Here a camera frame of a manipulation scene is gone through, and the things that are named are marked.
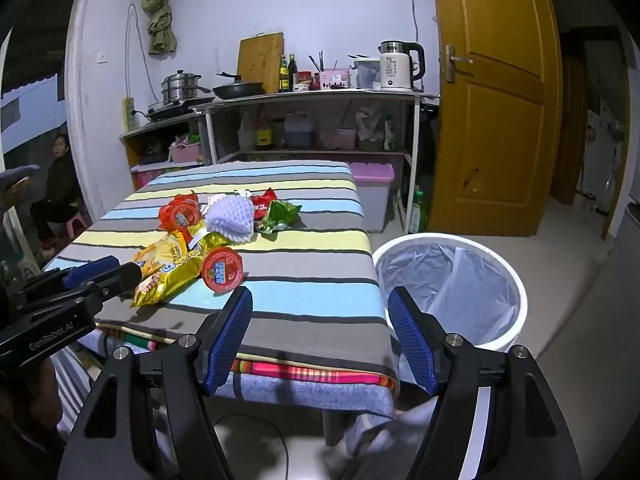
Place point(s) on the dark sauce bottle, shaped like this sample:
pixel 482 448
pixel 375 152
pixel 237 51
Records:
pixel 292 75

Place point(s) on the yellow power strip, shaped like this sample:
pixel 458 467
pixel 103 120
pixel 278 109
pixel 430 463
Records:
pixel 129 114

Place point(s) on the pink storage drawer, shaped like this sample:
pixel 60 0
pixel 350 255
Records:
pixel 147 178

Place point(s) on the translucent bin liner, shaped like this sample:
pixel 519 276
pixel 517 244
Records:
pixel 450 280

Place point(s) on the pink plastic stool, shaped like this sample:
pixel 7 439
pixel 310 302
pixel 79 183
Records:
pixel 75 225

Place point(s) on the black frying pan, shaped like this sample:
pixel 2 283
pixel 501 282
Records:
pixel 240 90

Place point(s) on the green plastic bottle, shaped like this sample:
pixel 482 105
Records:
pixel 417 215

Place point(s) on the pink lidded storage box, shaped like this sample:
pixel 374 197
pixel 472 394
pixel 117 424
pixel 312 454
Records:
pixel 372 195

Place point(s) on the wooden door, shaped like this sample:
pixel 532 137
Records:
pixel 500 135

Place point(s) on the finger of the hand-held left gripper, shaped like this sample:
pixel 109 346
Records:
pixel 120 280
pixel 87 270

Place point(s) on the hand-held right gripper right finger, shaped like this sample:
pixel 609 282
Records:
pixel 415 340

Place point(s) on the white plastic bottle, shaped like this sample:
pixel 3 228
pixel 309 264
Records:
pixel 245 135

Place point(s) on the wooden cutting board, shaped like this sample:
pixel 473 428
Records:
pixel 260 62

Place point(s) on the white foam fruit net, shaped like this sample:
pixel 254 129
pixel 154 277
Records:
pixel 230 217

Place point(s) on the green snack wrapper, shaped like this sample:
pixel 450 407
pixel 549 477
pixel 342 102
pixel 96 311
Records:
pixel 280 216

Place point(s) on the white electric kettle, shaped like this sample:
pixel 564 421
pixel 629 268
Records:
pixel 395 70

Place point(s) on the orange capped sauce bottle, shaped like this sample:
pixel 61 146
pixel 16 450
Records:
pixel 263 135

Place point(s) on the person's left forearm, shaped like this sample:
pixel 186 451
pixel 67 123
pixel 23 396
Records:
pixel 30 410

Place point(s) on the yellow oil bottle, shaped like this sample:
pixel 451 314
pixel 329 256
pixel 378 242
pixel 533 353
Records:
pixel 284 77

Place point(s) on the black induction cooker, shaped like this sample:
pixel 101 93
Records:
pixel 175 109

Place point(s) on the crumpled plastic bags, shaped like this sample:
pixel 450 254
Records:
pixel 372 127

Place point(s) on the red snack wrapper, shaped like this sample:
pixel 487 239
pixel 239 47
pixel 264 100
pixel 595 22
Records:
pixel 263 204

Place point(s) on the multicoloured plaid blanket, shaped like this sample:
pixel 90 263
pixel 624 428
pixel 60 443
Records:
pixel 300 374

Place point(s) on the green hanging cloth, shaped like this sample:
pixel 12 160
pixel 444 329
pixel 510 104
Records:
pixel 159 25

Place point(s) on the wooden shelf unit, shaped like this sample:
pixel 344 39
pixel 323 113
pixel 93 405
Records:
pixel 165 122

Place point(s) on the pink basket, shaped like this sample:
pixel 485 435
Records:
pixel 185 154

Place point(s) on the red sauce jar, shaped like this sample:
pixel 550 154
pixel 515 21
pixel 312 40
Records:
pixel 305 78

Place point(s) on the white trash bin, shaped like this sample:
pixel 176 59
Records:
pixel 510 330

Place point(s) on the steel steamer pot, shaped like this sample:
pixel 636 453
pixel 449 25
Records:
pixel 180 87

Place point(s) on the white refrigerator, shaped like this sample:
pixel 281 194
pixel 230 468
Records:
pixel 600 160

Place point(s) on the pink lidded round container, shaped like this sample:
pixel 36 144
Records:
pixel 346 139

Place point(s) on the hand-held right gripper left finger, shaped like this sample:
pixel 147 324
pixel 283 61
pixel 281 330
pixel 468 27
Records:
pixel 230 340

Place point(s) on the orange lidded jelly cup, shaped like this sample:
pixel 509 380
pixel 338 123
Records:
pixel 222 270
pixel 179 214

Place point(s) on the clear plastic container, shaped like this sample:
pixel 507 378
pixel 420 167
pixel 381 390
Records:
pixel 366 74

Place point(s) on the white shelf unit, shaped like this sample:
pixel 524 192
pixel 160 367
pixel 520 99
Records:
pixel 320 97

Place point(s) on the large yellow snack bag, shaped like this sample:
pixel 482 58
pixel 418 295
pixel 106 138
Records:
pixel 165 275

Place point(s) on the translucent plastic jug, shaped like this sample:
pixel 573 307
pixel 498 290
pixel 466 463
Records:
pixel 299 132

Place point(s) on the grey cloth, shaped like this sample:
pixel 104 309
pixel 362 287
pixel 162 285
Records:
pixel 12 180

